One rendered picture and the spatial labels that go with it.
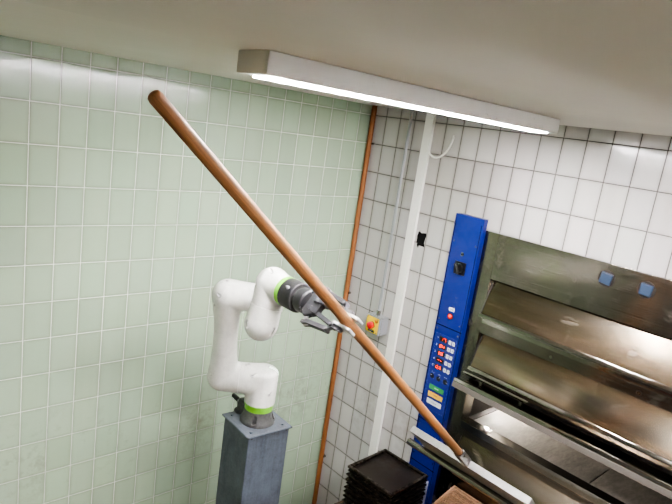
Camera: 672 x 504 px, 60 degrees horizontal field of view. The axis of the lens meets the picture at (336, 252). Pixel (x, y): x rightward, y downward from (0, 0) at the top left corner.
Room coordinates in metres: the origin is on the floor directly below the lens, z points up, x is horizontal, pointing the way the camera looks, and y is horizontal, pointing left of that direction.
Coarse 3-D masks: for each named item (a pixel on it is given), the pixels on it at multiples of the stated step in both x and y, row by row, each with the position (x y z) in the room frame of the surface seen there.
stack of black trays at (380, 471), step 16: (352, 464) 2.54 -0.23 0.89; (368, 464) 2.58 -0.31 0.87; (384, 464) 2.60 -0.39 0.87; (400, 464) 2.62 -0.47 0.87; (352, 480) 2.51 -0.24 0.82; (368, 480) 2.43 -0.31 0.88; (384, 480) 2.47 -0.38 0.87; (400, 480) 2.49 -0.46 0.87; (416, 480) 2.49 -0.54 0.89; (352, 496) 2.50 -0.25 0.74; (368, 496) 2.42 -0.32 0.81; (384, 496) 2.36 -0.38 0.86; (400, 496) 2.41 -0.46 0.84; (416, 496) 2.50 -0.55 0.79
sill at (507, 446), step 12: (468, 420) 2.59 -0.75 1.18; (480, 432) 2.50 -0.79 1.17; (492, 432) 2.50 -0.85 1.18; (492, 444) 2.45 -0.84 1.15; (504, 444) 2.41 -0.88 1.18; (516, 444) 2.42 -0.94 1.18; (516, 456) 2.36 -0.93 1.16; (528, 456) 2.33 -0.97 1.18; (540, 468) 2.28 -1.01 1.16; (552, 468) 2.26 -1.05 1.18; (564, 480) 2.20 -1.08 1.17; (576, 480) 2.19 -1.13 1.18; (576, 492) 2.16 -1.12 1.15; (588, 492) 2.13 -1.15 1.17; (600, 492) 2.13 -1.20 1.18
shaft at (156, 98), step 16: (160, 96) 1.08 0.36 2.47; (160, 112) 1.09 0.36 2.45; (176, 112) 1.10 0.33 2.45; (176, 128) 1.11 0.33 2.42; (192, 144) 1.13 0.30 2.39; (208, 160) 1.15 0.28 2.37; (224, 176) 1.18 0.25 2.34; (240, 192) 1.21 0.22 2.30; (256, 208) 1.24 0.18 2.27; (256, 224) 1.26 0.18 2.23; (272, 224) 1.28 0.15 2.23; (272, 240) 1.28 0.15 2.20; (288, 256) 1.32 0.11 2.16; (304, 272) 1.35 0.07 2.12; (320, 288) 1.39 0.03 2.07; (336, 304) 1.44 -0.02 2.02; (352, 320) 1.49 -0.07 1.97; (368, 352) 1.55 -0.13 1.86; (384, 368) 1.60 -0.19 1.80; (400, 384) 1.66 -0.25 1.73; (416, 400) 1.73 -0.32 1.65; (432, 416) 1.80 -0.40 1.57
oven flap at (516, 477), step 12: (468, 444) 2.56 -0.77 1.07; (480, 456) 2.50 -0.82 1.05; (492, 456) 2.47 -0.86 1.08; (492, 468) 2.44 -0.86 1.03; (504, 468) 2.41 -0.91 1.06; (516, 468) 2.38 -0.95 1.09; (504, 480) 2.38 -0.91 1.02; (516, 480) 2.35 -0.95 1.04; (528, 480) 2.33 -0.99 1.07; (528, 492) 2.30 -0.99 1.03; (540, 492) 2.27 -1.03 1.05; (552, 492) 2.25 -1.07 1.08
